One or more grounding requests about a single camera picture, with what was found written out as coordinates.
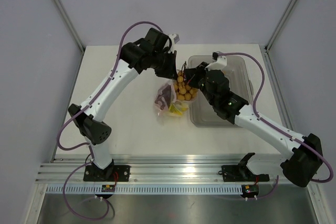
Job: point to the clear grey plastic bin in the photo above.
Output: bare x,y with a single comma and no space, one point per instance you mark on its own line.
201,112

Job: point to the right small circuit board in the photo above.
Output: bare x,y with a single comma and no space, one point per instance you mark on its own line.
250,190

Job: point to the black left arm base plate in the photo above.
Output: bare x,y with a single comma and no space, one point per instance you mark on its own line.
116,173

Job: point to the brown longan bunch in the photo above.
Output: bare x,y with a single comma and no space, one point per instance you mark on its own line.
183,91

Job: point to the clear red-dotted zip bag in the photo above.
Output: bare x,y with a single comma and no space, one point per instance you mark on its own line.
174,98

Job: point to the right aluminium frame post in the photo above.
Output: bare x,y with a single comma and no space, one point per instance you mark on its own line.
281,24

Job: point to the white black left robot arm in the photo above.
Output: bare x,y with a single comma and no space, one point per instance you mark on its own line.
154,51

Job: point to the small circuit board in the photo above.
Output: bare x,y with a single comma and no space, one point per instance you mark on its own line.
108,188
250,190

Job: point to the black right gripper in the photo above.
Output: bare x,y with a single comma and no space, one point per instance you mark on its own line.
195,73

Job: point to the yellow banana bunch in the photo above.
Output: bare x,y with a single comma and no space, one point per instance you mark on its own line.
178,108

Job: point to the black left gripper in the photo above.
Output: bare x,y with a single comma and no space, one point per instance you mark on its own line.
170,72

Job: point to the aluminium mounting rail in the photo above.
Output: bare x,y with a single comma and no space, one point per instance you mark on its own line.
163,175

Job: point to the left aluminium frame post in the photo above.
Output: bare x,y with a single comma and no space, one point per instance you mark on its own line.
69,25

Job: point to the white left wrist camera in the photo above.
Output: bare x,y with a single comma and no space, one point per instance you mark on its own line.
174,38

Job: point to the left small circuit board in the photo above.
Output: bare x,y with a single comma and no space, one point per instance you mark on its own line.
108,188

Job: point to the aluminium frame post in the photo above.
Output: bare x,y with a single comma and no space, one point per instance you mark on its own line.
69,25
281,24

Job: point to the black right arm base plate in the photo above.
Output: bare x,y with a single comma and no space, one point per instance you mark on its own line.
237,173

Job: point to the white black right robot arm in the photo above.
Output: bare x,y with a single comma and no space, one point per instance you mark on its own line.
301,155

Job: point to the red grape bunch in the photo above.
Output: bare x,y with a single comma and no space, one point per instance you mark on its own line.
163,98

